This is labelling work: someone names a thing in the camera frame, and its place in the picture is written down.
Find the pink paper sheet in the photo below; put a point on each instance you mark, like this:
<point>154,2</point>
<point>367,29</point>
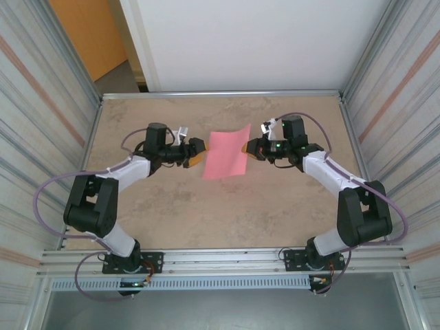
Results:
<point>227,154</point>

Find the translucent corrugated side panel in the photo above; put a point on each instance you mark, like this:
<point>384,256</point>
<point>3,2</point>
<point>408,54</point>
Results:
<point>34,137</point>
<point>405,137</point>

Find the orange wooden door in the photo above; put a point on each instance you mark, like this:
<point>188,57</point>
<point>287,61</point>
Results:
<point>86,34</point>

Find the aluminium table end rail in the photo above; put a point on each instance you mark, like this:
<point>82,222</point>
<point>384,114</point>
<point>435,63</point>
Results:
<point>220,93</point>

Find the aluminium table side rail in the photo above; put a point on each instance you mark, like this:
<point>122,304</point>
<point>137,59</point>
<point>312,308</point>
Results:
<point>82,173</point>
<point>364,172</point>

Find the white door frame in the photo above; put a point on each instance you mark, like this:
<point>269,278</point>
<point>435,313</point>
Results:
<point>137,41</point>

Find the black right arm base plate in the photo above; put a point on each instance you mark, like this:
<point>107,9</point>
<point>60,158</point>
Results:
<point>292,259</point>

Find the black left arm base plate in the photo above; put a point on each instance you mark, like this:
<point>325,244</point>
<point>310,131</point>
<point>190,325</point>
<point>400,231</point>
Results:
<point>154,263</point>

